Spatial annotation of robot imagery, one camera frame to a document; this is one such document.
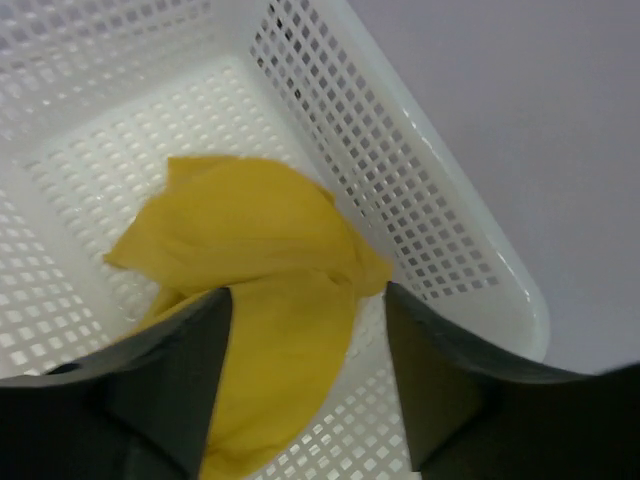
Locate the yellow bra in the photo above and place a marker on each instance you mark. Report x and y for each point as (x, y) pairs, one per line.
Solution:
(297, 271)

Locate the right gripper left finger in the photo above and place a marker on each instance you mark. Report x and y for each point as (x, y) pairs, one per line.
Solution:
(138, 409)

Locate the white plastic mesh basket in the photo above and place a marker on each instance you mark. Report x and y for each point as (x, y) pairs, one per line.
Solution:
(96, 96)

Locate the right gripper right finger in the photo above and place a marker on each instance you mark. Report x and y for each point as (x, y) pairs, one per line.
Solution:
(472, 410)

